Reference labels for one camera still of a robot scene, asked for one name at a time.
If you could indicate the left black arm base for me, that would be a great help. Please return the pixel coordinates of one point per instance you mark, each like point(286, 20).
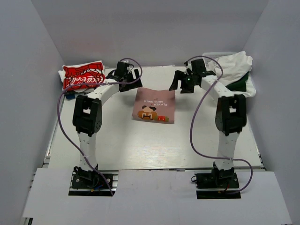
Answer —
point(90, 183)

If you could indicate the folded blue t shirt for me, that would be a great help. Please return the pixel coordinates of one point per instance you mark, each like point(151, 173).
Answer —
point(70, 95)

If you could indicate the folded red coca-cola t shirt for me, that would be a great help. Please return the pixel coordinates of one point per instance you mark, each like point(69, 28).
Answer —
point(84, 76)

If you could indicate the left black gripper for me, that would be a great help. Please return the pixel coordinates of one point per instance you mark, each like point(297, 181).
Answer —
point(137, 84)

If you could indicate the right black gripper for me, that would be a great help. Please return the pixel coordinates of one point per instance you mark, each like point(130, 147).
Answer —
point(180, 75)

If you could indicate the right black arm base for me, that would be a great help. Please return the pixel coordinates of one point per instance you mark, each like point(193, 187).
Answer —
point(208, 189)

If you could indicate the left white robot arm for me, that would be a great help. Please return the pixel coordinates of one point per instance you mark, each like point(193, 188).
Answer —
point(87, 117)

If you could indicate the pink t shirt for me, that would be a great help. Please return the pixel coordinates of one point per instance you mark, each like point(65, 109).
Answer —
point(154, 106)

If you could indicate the white plastic basket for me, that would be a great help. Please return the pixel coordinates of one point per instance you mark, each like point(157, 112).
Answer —
point(215, 55)

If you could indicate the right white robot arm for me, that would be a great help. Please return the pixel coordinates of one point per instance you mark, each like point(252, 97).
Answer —
point(231, 114)

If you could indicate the green and white t shirt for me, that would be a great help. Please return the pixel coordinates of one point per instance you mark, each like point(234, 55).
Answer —
point(243, 86)

